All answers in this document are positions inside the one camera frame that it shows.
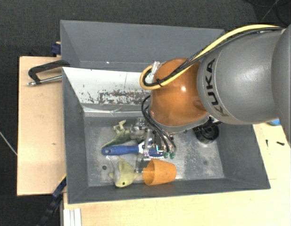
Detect blue handled tool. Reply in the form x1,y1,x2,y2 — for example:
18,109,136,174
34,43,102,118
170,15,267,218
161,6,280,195
101,145,165,157

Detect orange plastic cup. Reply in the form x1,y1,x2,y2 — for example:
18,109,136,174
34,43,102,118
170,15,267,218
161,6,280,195
142,158,177,186

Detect black cylinder on white bracket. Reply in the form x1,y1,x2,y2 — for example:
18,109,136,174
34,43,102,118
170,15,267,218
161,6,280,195
191,118,220,144

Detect yellow-green soft toy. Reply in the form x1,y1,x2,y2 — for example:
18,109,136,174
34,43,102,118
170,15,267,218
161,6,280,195
108,156,142,188

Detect grey metal bin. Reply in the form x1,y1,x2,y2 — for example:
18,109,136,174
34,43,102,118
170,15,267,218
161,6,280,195
59,19,271,204

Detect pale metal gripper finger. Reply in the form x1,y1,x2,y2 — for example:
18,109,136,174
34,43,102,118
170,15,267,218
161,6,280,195
135,156,152,174
141,134,154,153

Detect pale brown flat board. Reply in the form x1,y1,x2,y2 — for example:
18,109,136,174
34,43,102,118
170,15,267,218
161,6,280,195
17,56,67,196

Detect green toy dinosaur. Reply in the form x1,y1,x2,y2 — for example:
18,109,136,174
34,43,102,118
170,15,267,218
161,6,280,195
100,119,146,149

